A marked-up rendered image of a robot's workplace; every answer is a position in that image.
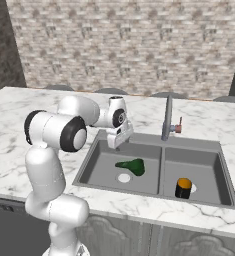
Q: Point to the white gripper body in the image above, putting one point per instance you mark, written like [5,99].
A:
[120,136]

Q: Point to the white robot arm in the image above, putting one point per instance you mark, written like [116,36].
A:
[44,173]

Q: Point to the grey double basin sink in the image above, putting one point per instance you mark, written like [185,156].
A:
[129,160]

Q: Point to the grey sink tap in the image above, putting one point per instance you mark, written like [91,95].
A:
[168,115]

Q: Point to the grey stool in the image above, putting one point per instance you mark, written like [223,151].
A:
[59,87]
[229,99]
[169,95]
[111,91]

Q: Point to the black jar with orange lid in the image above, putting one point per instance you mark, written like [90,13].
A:
[183,188]

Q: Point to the grey carved cupboard door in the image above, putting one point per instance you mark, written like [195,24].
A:
[197,243]
[115,238]

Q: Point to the dark dishwasher front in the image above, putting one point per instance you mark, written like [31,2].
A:
[15,230]

